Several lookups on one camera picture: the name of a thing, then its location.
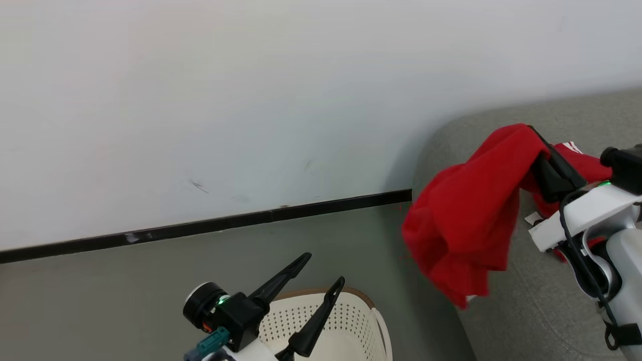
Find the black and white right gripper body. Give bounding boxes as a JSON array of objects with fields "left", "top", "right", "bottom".
[{"left": 529, "top": 144, "right": 642, "bottom": 252}]

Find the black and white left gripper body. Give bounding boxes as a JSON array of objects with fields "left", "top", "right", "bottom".
[{"left": 183, "top": 282, "right": 279, "bottom": 361}]

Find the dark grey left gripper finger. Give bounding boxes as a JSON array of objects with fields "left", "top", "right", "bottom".
[
  {"left": 248, "top": 253, "right": 312, "bottom": 307},
  {"left": 276, "top": 276, "right": 346, "bottom": 361}
]

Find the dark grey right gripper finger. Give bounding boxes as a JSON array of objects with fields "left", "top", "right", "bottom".
[
  {"left": 531, "top": 153, "right": 570, "bottom": 204},
  {"left": 528, "top": 125, "right": 587, "bottom": 194}
]

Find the red jersey with chest print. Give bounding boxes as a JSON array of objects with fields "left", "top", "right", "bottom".
[{"left": 401, "top": 123, "right": 552, "bottom": 309}]

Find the cream perforated plastic laundry basket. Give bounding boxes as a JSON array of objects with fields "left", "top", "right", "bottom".
[{"left": 258, "top": 287, "right": 393, "bottom": 361}]

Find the grey fabric sofa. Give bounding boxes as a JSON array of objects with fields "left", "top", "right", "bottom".
[{"left": 411, "top": 88, "right": 642, "bottom": 361}]

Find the teal connector left gripper cable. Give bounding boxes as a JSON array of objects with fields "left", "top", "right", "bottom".
[{"left": 184, "top": 327, "right": 231, "bottom": 361}]

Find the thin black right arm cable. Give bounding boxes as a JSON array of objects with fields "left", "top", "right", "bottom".
[{"left": 558, "top": 190, "right": 625, "bottom": 351}]

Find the black wall baseboard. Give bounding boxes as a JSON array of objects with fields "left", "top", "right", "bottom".
[{"left": 0, "top": 189, "right": 413, "bottom": 264}]

